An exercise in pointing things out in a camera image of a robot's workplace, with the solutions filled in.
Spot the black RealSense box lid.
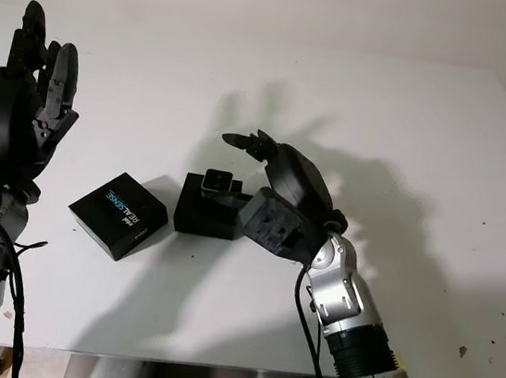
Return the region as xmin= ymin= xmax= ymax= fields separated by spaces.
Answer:
xmin=61 ymin=165 xmax=175 ymax=269

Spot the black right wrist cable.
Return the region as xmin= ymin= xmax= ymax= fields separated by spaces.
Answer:
xmin=282 ymin=260 xmax=349 ymax=378

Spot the black camera box base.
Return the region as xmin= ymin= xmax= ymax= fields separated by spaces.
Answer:
xmin=170 ymin=170 xmax=255 ymax=244

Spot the silver RealSense depth camera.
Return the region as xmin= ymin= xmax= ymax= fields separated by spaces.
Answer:
xmin=199 ymin=166 xmax=237 ymax=199

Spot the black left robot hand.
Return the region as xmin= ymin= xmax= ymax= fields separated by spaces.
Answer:
xmin=0 ymin=0 xmax=95 ymax=212

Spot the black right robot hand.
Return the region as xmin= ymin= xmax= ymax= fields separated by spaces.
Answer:
xmin=204 ymin=124 xmax=359 ymax=238

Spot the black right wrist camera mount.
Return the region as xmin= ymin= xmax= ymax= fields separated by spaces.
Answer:
xmin=232 ymin=185 xmax=335 ymax=267

